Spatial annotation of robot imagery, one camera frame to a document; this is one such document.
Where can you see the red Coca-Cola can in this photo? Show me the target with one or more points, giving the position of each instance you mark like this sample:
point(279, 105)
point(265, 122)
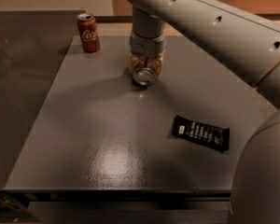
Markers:
point(87, 26)

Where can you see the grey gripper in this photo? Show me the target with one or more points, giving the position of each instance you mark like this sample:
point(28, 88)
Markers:
point(146, 46)

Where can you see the black snack bar wrapper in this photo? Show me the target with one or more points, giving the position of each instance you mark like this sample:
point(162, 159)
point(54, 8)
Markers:
point(202, 134)

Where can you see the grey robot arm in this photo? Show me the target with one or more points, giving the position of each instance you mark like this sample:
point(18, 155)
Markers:
point(249, 46)

